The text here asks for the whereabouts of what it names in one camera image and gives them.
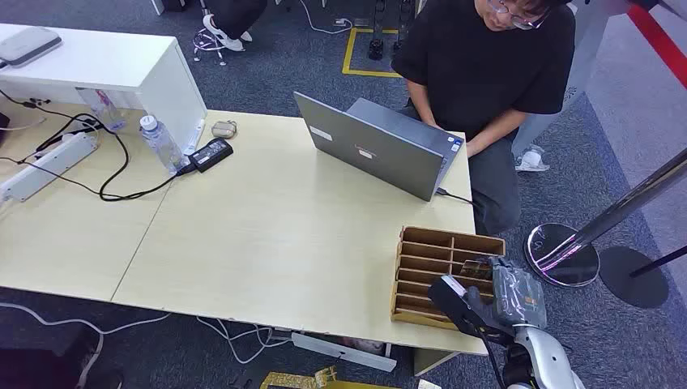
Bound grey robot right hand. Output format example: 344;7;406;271
472;256;549;331

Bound dark patterned card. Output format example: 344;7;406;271
459;259;493;280

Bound person's white shoe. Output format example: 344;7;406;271
514;144;551;173

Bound person with white shoes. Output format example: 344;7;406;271
201;0;269;53

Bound cardboard divider box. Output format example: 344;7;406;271
390;225;506;331

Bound black stanchion base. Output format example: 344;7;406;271
599;244;687;310

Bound white under-desk bar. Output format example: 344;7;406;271
290;331;399;374

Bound grey laptop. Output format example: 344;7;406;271
293;91;466;203

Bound yellow cardboard scraps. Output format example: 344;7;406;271
260;365;401;389

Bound black stand feet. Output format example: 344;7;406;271
367;0;414;62

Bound red barrier belt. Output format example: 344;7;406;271
625;2;687;90

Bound black power adapter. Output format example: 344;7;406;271
187;138;235;174

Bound clear plastic water bottle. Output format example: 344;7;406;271
139;114;188;176

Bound chrome chair base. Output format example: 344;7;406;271
192;27;229;67

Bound clear plastic bottle with print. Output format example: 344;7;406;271
76;88;129;134

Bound white cabinet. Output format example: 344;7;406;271
0;23;209;156

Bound white power strip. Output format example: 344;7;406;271
0;132;100;204

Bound flat grey device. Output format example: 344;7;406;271
0;27;63;69

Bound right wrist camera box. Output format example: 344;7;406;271
427;273;487;337

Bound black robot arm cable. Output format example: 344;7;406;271
476;328;508;389

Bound chrome stanchion post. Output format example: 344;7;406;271
523;148;687;289

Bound black laptop charger cable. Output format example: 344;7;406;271
435;187;475;206

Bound white floor cable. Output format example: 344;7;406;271
298;0;354;36
0;301;172;389

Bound black power cable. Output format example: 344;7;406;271
0;88;197;203

